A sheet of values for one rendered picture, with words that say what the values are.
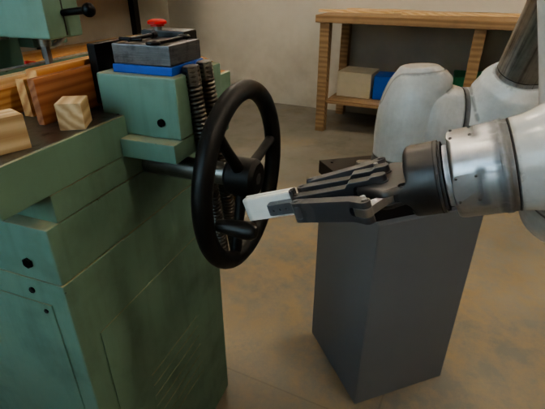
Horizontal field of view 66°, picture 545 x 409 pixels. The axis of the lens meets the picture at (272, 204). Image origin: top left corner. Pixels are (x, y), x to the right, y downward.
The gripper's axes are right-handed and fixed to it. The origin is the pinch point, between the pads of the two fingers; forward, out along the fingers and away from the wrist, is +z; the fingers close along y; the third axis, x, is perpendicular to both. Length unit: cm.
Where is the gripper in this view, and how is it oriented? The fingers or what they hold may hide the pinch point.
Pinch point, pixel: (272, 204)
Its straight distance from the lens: 52.1
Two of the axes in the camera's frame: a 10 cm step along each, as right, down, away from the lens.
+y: -3.5, 4.4, -8.3
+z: -8.8, 1.5, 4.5
